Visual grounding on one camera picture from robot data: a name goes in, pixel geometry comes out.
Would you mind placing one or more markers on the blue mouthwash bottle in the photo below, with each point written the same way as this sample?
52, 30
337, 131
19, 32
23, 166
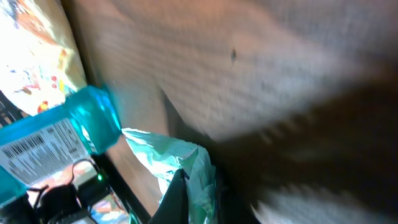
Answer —
36, 147

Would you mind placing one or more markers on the light green tissue pack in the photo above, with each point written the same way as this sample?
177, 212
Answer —
163, 156

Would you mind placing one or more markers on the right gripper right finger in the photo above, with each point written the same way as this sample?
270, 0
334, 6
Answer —
318, 151

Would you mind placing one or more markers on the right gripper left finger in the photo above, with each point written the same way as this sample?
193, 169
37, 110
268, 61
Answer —
174, 206

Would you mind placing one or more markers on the yellow snack bag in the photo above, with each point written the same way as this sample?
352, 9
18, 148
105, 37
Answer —
40, 62

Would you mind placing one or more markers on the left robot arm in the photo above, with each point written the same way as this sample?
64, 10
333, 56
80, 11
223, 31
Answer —
63, 204

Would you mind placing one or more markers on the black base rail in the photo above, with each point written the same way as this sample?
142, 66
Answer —
120, 187

